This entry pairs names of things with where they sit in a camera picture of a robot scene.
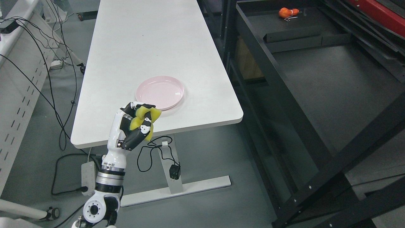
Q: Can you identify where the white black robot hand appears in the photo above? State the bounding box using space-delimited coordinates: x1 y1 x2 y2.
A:
102 102 146 169

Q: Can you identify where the green yellow sponge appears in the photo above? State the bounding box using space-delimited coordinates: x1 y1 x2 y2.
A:
129 104 162 141

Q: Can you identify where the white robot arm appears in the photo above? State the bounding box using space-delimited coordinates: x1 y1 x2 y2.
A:
72 164 125 228

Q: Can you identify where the black metal shelf rack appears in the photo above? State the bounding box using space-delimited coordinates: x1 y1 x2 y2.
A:
197 0 404 228

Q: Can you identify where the white power strip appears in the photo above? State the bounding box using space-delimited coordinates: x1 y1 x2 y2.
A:
81 161 96 196

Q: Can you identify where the black plug adapter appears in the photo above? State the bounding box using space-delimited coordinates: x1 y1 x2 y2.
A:
169 164 181 180

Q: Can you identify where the pink round plate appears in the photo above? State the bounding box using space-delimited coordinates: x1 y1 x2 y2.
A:
135 76 184 110

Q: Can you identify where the white table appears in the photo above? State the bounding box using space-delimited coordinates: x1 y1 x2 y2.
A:
71 0 244 149

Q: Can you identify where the white side desk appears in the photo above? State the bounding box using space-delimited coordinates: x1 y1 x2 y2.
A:
0 0 55 191

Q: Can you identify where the black power adapter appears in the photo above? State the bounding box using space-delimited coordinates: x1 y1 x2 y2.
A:
0 18 19 34

